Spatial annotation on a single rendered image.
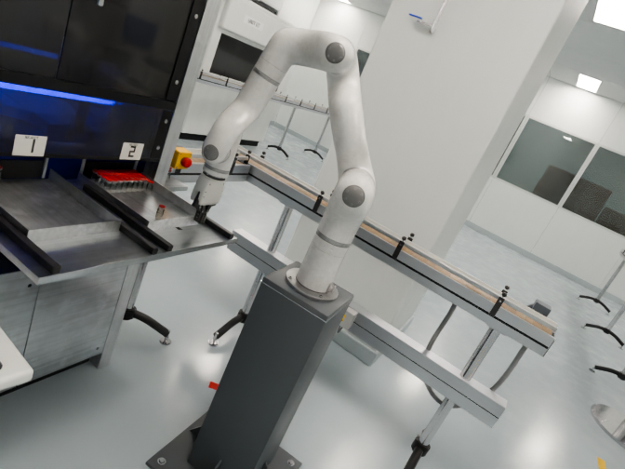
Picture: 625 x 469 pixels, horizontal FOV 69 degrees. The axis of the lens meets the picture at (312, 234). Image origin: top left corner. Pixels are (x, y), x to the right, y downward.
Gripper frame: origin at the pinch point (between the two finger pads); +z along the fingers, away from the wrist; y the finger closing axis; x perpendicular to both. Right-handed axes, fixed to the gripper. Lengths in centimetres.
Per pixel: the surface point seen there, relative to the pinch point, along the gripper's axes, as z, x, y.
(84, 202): 3.3, -19.9, 28.5
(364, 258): 33, 18, -144
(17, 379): 13, 28, 71
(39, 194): 4.2, -27.3, 37.4
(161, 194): 3.9, -23.9, -5.4
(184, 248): 4.5, 9.9, 15.1
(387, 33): -91, -27, -143
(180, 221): 2.6, -2.0, 6.0
